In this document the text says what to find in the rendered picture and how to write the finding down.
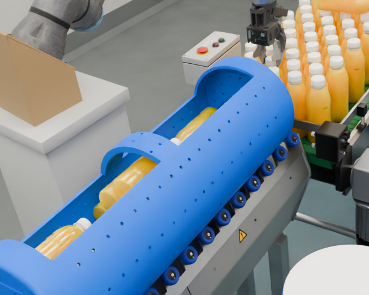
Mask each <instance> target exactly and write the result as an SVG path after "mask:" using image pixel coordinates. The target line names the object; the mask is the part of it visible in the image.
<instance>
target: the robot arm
mask: <svg viewBox="0 0 369 295"><path fill-rule="evenodd" d="M104 1H105V0H33V3H32V5H31V7H30V9H29V12H28V14H27V15H26V16H25V17H24V18H23V19H22V20H21V21H20V22H19V24H18V25H17V26H16V27H15V28H14V29H13V30H12V32H11V36H13V37H15V38H17V39H19V40H21V41H23V42H25V43H27V44H29V45H31V46H33V47H35V48H37V49H39V50H41V51H43V52H45V53H47V54H49V55H51V56H53V57H55V58H57V59H59V60H61V61H62V59H63V57H64V49H65V45H66V37H67V32H68V31H69V29H71V30H75V31H76V32H89V31H91V30H93V29H95V28H96V27H97V26H98V25H99V24H100V23H101V21H102V19H103V14H104V11H103V3H104ZM251 2H252V7H251V8H250V15H251V23H250V24H249V25H248V26H247V40H248V43H249V42H250V41H251V43H252V44H256V45H257V46H256V48H255V50H254V52H253V54H252V56H253V58H256V57H259V59H260V61H261V63H262V64H265V58H266V57H267V56H266V46H268V47H269V46H270V45H272V44H273V49H274V50H273V52H272V56H271V59H272V61H276V65H277V67H279V66H280V65H281V63H282V59H283V55H284V51H285V46H286V35H285V32H284V28H282V26H281V24H282V23H281V22H280V21H279V19H277V18H281V17H283V16H284V17H287V15H288V9H286V8H283V7H282V6H279V5H278V6H277V1H276V0H251ZM273 15H274V16H273ZM249 30H250V34H251V37H250V38H249V36H248V31H249ZM275 39H276V40H275Z"/></svg>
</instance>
